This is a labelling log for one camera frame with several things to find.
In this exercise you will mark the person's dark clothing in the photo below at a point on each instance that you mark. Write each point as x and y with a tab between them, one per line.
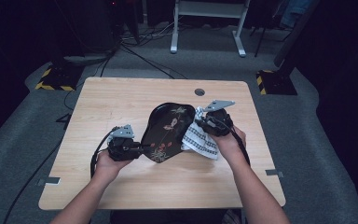
167	217

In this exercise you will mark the dark stand with grey base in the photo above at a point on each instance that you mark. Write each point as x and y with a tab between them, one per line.
87	31

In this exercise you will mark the light patterned fabric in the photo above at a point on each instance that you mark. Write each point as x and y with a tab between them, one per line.
231	217

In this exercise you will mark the round grey table grommet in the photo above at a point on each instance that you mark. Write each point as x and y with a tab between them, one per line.
199	92

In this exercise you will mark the person's left hand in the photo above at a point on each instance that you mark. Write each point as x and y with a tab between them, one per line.
108	168

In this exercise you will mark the white patterned cloth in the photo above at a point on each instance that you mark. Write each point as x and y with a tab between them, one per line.
199	141

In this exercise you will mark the blue denim cloth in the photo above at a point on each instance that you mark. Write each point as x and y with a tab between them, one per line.
295	12

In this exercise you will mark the white metal desk frame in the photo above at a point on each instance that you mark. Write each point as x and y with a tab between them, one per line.
211	8

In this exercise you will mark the person's right hand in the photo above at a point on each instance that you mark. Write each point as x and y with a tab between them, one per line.
231	147

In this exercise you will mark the grey tape strip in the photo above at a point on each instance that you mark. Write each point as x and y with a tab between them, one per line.
48	180
273	173

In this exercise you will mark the grey slanted pole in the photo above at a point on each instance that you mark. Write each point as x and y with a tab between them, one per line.
295	34

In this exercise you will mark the black tripod stand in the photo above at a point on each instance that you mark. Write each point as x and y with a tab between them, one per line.
260	43

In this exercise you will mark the black floral lacquer tray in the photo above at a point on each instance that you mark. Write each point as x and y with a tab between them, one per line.
167	130

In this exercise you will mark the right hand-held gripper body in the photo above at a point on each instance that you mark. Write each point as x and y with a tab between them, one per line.
217	123

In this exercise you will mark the black yellow striped base plate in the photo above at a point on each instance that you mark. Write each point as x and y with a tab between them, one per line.
60	79
276	84

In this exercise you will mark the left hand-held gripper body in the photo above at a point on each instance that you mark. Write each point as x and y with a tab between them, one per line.
124	149

